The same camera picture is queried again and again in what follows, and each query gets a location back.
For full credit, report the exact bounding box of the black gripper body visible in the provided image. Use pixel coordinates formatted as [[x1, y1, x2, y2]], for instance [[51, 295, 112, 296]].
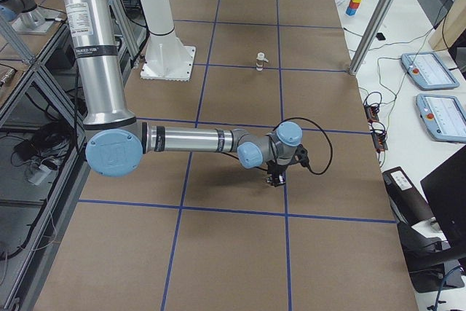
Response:
[[265, 160, 288, 187]]

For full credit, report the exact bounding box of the white PPR valve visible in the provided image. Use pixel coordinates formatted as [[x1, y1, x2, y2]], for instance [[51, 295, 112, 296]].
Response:
[[256, 52, 269, 71]]

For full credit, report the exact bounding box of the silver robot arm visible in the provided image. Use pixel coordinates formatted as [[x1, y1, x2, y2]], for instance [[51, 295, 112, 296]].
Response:
[[63, 0, 308, 186]]

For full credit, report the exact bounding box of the blue block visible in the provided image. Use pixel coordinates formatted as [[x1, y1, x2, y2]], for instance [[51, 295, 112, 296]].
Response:
[[345, 7, 357, 16]]

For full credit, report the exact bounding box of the red block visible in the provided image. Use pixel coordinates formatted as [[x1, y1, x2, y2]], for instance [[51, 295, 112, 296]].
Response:
[[348, 1, 360, 9]]

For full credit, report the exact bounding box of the brown paper table cover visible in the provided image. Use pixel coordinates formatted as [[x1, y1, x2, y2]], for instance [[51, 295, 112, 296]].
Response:
[[35, 0, 417, 310]]

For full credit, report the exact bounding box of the small black box device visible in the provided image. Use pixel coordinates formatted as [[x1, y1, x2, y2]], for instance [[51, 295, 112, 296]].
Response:
[[376, 33, 386, 41]]

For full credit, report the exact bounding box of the black monitor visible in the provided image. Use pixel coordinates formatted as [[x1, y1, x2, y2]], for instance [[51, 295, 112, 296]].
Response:
[[421, 147, 465, 246]]

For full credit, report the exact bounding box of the lower blue teach pendant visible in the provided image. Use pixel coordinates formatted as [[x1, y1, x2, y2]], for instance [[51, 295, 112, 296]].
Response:
[[415, 94, 465, 143]]

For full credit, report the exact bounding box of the blue teach pendant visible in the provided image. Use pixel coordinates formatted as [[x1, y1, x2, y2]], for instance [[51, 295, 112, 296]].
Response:
[[400, 52, 459, 90], [415, 94, 465, 143]]

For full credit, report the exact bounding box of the upper blue teach pendant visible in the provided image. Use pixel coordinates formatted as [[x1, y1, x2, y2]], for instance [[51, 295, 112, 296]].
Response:
[[400, 52, 459, 90]]

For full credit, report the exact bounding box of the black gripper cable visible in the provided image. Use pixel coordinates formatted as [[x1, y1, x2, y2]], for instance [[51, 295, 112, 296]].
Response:
[[280, 117, 334, 176]]

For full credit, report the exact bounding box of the aluminium frame post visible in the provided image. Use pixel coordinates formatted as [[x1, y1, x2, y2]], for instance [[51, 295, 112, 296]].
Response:
[[348, 0, 394, 76]]

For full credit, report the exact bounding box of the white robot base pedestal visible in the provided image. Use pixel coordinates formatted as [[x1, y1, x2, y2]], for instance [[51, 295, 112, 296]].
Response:
[[140, 0, 196, 82]]

